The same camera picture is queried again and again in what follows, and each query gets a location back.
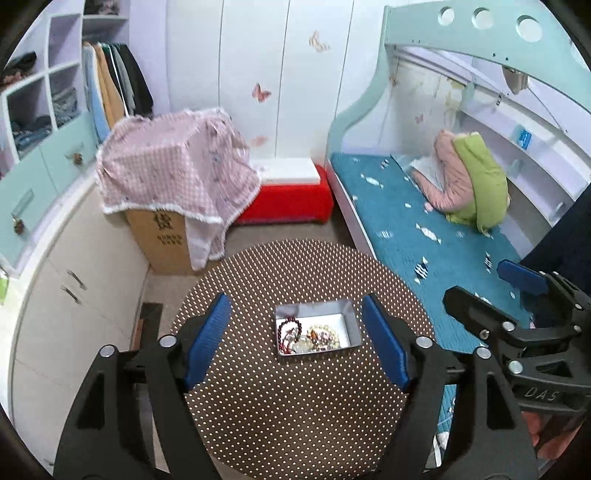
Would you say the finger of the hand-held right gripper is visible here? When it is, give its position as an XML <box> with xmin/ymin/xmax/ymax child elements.
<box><xmin>442</xmin><ymin>285</ymin><xmax>583</xmax><ymax>370</ymax></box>
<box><xmin>497</xmin><ymin>259</ymin><xmax>591</xmax><ymax>337</ymax></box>

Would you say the white open shelf unit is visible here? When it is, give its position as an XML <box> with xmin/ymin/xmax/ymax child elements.
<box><xmin>0</xmin><ymin>11</ymin><xmax>85</xmax><ymax>182</ymax></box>

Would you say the green quilt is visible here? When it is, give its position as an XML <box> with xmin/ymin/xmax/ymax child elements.
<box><xmin>445</xmin><ymin>133</ymin><xmax>511</xmax><ymax>234</ymax></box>

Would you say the red storage box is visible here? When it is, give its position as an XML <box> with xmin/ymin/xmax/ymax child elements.
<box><xmin>233</xmin><ymin>178</ymin><xmax>334</xmax><ymax>226</ymax></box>

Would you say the pink padded jacket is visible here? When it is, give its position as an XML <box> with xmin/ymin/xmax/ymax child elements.
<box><xmin>411</xmin><ymin>130</ymin><xmax>481</xmax><ymax>213</ymax></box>

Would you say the white box lid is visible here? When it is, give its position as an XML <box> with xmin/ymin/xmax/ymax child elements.
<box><xmin>252</xmin><ymin>158</ymin><xmax>321</xmax><ymax>185</ymax></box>

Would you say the dark blue clothing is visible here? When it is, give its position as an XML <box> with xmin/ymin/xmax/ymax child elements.
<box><xmin>521</xmin><ymin>185</ymin><xmax>591</xmax><ymax>324</ymax></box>

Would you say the row of hanging clothes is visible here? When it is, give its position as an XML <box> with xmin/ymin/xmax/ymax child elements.
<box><xmin>82</xmin><ymin>41</ymin><xmax>154</xmax><ymax>145</ymax></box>

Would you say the red bead bracelet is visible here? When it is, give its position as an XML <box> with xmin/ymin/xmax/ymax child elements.
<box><xmin>277</xmin><ymin>318</ymin><xmax>304</xmax><ymax>355</ymax></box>

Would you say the person's right hand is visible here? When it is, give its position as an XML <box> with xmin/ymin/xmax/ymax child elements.
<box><xmin>526</xmin><ymin>410</ymin><xmax>586</xmax><ymax>460</ymax></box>

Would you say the teal bunk bed frame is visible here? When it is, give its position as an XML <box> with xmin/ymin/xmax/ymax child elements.
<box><xmin>327</xmin><ymin>0</ymin><xmax>591</xmax><ymax>227</ymax></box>

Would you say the grey metal tin box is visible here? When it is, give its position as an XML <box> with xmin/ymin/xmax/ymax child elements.
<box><xmin>273</xmin><ymin>299</ymin><xmax>363</xmax><ymax>357</ymax></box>

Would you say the white low cabinet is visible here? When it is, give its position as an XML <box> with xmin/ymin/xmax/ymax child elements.
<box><xmin>11</xmin><ymin>185</ymin><xmax>153</xmax><ymax>464</ymax></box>

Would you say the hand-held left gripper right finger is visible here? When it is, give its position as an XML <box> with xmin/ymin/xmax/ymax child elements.
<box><xmin>361</xmin><ymin>294</ymin><xmax>540</xmax><ymax>480</ymax></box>

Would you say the teal drawer unit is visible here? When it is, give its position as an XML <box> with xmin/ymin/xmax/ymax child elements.
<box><xmin>0</xmin><ymin>111</ymin><xmax>101</xmax><ymax>278</ymax></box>

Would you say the pink checked cloth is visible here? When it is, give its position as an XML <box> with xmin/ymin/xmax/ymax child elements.
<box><xmin>96</xmin><ymin>107</ymin><xmax>262</xmax><ymax>271</ymax></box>

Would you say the brown cardboard box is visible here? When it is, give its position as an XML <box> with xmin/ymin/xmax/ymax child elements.
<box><xmin>126</xmin><ymin>209</ymin><xmax>192</xmax><ymax>276</ymax></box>

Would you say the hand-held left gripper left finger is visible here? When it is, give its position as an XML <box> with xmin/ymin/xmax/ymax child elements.
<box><xmin>53</xmin><ymin>293</ymin><xmax>234</xmax><ymax>480</ymax></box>

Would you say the teal bed sheet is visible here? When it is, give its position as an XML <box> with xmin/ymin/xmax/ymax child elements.
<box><xmin>330</xmin><ymin>152</ymin><xmax>541</xmax><ymax>428</ymax></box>

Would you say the cream bead bracelet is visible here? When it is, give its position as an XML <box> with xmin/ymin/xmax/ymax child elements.
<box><xmin>307</xmin><ymin>324</ymin><xmax>341</xmax><ymax>352</ymax></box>

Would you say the round polka-dot brown table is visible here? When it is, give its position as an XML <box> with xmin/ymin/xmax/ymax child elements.
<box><xmin>168</xmin><ymin>240</ymin><xmax>437</xmax><ymax>480</ymax></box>

